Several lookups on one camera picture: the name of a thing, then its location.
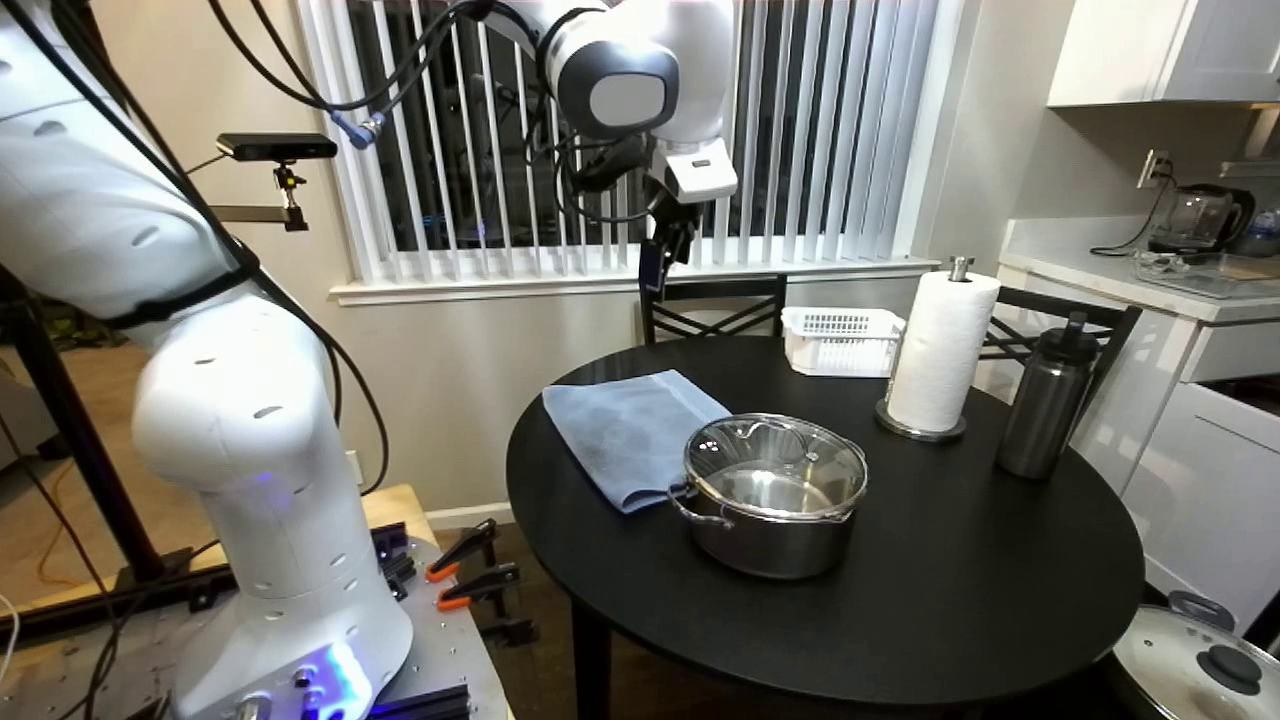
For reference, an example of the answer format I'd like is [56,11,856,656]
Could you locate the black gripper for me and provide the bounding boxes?
[637,195,704,308]

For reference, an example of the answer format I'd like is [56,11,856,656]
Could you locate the glass pot lid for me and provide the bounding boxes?
[680,406,878,523]

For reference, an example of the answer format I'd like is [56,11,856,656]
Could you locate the stainless steel pot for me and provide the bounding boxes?
[664,442,863,585]

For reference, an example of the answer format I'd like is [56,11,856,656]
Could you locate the black wooden chair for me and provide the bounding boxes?
[975,284,1147,404]
[637,266,792,352]

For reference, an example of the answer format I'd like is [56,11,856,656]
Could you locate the blue cloth towel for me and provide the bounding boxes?
[535,369,735,518]

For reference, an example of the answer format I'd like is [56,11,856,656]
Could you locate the clear plastic container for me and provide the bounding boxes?
[777,305,914,382]

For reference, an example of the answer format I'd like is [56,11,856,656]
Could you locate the window with vertical blinds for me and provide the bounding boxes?
[292,0,970,308]

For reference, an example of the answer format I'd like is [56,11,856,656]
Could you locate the white paper towel roll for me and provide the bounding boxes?
[886,266,1004,436]
[872,252,1004,446]

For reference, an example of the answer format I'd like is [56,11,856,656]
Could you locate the black orange spring clamp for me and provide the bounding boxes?
[431,555,529,621]
[425,517,505,587]

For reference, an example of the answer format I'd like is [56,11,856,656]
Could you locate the black table leg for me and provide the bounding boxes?
[569,596,620,720]

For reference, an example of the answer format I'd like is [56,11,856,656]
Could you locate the steel water bottle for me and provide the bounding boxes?
[992,322,1106,485]

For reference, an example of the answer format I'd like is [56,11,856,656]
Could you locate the robot mounting cart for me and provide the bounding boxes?
[0,478,520,720]

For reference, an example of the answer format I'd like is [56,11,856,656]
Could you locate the black coffee maker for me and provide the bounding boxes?
[1144,178,1260,266]

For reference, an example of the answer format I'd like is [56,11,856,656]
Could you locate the white kitchen counter cabinets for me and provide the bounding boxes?
[997,216,1280,640]

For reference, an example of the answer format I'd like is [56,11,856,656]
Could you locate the black metal stand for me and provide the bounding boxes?
[0,258,240,640]

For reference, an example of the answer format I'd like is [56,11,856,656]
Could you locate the white appliance with black knob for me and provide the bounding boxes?
[1108,593,1280,720]

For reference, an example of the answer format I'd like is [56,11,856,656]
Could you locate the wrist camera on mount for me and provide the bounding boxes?
[659,139,744,208]

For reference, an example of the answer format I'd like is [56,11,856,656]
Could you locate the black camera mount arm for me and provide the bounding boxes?
[207,156,315,240]

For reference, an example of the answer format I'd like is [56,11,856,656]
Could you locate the black bar stereo camera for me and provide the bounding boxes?
[212,125,344,169]

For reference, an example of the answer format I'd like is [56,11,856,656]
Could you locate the white wall outlet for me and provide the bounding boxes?
[1132,144,1182,193]

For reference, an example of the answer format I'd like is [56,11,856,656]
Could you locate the white upper wall cabinets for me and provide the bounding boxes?
[1043,0,1280,114]

